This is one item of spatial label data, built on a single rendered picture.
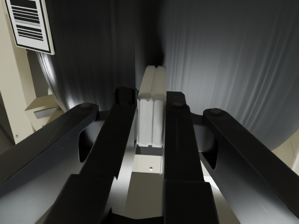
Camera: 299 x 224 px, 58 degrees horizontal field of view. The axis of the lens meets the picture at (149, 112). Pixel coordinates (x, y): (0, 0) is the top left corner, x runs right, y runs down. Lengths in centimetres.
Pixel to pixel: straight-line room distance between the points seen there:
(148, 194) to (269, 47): 320
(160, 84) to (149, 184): 332
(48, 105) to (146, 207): 241
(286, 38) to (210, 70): 6
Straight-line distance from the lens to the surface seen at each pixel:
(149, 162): 88
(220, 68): 22
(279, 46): 22
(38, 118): 104
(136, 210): 321
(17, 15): 25
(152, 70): 19
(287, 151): 60
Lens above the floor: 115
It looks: 31 degrees up
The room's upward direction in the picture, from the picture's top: 178 degrees counter-clockwise
